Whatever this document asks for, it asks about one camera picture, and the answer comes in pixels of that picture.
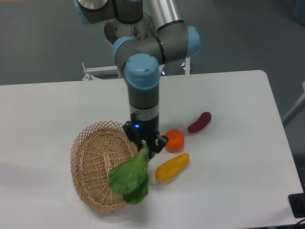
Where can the white frame at right edge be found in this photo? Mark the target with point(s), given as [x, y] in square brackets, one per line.
[295, 109]

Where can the woven wicker basket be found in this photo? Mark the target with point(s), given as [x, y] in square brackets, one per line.
[98, 149]

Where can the black device at table edge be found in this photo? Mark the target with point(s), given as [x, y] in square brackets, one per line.
[297, 203]

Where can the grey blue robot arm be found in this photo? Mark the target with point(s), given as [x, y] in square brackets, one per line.
[138, 57]

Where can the purple sweet potato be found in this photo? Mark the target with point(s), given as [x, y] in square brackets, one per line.
[202, 122]

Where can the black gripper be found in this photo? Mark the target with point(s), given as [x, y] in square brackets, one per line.
[138, 130]

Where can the yellow pepper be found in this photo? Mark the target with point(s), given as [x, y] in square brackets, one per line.
[172, 167]

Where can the orange mandarin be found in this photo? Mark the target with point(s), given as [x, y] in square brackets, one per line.
[175, 140]

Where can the green bok choy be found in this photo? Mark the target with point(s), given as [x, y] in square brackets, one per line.
[130, 179]

